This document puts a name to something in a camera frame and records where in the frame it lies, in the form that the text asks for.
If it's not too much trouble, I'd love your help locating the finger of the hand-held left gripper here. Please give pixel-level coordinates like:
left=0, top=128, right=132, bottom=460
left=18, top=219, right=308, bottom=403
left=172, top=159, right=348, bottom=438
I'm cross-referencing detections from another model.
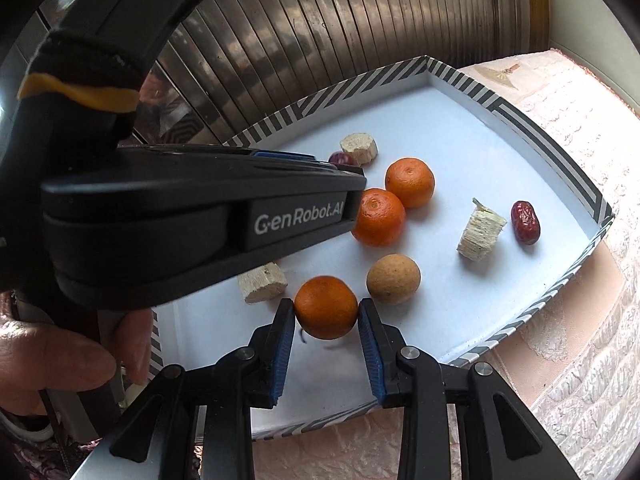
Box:
left=250, top=150, right=368, bottom=177

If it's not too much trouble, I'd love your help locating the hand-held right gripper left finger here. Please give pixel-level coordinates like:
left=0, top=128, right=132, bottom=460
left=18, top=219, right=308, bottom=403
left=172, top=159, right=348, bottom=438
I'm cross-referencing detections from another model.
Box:
left=95, top=299, right=296, bottom=480

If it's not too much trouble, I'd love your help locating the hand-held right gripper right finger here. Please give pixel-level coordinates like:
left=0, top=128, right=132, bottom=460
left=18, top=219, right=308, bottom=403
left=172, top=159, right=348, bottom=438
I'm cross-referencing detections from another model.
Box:
left=357, top=299, right=576, bottom=480

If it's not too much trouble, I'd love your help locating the orange mandarin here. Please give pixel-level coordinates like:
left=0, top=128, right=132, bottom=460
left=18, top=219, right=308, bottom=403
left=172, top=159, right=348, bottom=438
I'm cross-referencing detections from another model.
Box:
left=351, top=188, right=407, bottom=247
left=294, top=275, right=359, bottom=340
left=385, top=157, right=436, bottom=209

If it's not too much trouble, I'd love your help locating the tan round longan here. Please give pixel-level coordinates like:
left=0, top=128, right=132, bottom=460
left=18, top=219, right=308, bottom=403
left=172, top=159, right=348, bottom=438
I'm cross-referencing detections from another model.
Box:
left=366, top=254, right=421, bottom=306

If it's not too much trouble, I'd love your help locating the striped cardboard box tray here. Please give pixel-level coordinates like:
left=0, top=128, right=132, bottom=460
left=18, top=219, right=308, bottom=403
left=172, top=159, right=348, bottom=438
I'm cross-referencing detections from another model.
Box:
left=145, top=55, right=615, bottom=443

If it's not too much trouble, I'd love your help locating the person's left hand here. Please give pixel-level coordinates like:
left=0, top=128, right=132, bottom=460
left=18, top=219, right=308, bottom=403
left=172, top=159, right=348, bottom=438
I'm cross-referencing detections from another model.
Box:
left=0, top=309, right=154, bottom=415

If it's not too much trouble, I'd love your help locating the dark patterned cloth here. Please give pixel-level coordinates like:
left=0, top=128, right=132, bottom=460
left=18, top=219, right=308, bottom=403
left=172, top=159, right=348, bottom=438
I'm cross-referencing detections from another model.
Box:
left=0, top=410, right=101, bottom=480

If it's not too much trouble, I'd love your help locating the black strap with yellow band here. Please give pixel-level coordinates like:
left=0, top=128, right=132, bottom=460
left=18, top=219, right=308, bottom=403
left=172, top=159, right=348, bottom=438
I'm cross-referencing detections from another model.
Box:
left=17, top=27, right=151, bottom=146

